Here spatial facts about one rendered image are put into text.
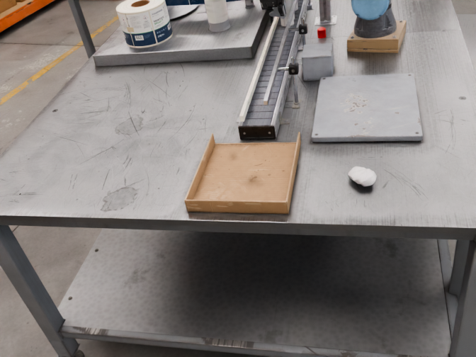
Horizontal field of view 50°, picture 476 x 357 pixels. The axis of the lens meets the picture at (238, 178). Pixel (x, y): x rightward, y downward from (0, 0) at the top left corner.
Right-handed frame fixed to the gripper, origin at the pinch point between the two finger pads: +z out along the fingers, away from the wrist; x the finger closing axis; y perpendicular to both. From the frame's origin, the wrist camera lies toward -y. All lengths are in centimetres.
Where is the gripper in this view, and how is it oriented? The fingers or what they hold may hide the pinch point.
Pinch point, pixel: (285, 15)
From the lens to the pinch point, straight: 207.1
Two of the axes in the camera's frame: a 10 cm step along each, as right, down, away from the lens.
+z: 2.3, 3.6, 9.0
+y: -9.7, -0.1, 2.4
